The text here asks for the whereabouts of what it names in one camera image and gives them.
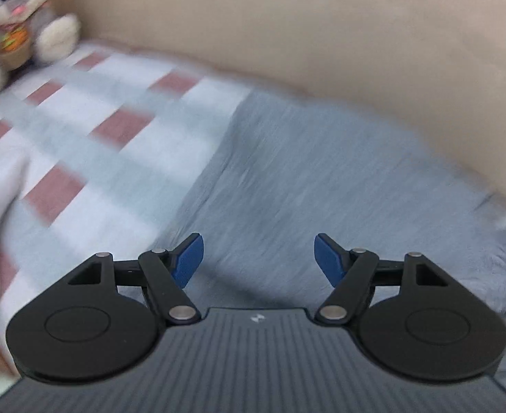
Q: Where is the checked printed blanket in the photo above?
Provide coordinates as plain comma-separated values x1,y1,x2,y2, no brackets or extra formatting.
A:
0,41,254,353

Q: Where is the grey knit sweater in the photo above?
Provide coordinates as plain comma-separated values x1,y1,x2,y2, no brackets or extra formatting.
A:
154,90,506,396

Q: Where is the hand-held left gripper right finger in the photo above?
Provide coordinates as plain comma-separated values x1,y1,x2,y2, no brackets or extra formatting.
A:
314,233,456,326

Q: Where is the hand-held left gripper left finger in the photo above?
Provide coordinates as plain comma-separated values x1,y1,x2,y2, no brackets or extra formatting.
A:
61,232,204,326

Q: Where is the beige sofa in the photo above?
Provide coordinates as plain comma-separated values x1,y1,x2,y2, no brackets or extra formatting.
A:
51,0,506,224

